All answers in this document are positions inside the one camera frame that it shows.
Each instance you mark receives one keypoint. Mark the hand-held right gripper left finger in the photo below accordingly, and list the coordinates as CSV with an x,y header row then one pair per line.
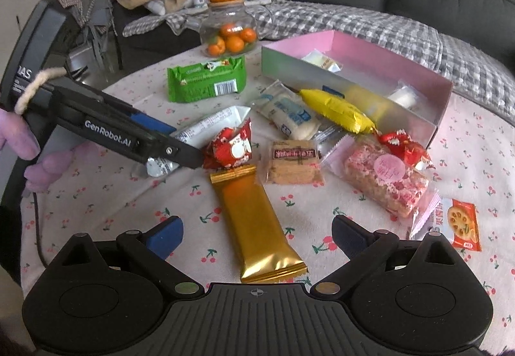
x,y
167,237

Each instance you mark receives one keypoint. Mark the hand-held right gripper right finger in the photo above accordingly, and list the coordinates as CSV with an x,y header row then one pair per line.
x,y
348,237

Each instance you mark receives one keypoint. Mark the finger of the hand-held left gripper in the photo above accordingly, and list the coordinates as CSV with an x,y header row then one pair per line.
x,y
177,150
155,124

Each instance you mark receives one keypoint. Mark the long silver snack packet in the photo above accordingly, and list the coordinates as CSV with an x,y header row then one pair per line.
x,y
209,124

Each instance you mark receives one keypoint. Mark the red candy packet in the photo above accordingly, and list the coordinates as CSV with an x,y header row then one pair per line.
x,y
406,148
233,148

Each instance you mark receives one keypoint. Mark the gold snack bar packet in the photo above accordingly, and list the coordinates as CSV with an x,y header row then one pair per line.
x,y
253,227

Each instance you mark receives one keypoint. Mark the clear brown biscuit packet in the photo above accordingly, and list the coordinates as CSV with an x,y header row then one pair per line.
x,y
293,166

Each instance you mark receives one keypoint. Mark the orange cracker packet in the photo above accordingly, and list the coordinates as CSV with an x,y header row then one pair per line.
x,y
462,225

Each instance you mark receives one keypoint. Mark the white bread packet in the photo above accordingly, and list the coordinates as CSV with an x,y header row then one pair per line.
x,y
287,114

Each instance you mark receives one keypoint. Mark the yellow snack packet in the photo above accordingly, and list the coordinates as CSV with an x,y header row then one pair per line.
x,y
334,108

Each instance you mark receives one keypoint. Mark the pink cardboard box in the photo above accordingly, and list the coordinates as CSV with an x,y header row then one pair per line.
x,y
362,54

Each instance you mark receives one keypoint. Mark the person's left hand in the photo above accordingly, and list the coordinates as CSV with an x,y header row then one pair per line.
x,y
20,138

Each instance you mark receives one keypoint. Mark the beige yarn loop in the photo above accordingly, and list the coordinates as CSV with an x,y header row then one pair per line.
x,y
30,92

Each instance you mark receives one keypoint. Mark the cherry print tablecloth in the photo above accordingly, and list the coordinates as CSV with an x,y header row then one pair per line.
x,y
120,195

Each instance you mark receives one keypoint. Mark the green snack packet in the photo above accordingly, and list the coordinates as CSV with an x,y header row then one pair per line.
x,y
201,78

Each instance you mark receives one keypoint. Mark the grey metal chair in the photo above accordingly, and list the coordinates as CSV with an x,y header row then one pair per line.
x,y
96,42

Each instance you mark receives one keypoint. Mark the cluster of small mandarins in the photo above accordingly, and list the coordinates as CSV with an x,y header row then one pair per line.
x,y
233,44

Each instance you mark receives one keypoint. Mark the white crumpled cloth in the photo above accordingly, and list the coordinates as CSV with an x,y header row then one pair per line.
x,y
156,5

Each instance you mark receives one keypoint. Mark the round glass jar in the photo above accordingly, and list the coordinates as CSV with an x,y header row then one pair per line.
x,y
241,19

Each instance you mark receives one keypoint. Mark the wooden jar lid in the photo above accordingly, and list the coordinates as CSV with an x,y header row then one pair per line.
x,y
227,2

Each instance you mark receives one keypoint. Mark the white cake packet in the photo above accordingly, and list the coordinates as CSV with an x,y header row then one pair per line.
x,y
404,96

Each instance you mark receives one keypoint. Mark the small white snack packet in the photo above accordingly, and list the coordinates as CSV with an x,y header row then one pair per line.
x,y
322,60

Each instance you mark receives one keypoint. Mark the grey checkered blanket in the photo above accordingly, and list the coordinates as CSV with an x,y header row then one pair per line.
x,y
362,21

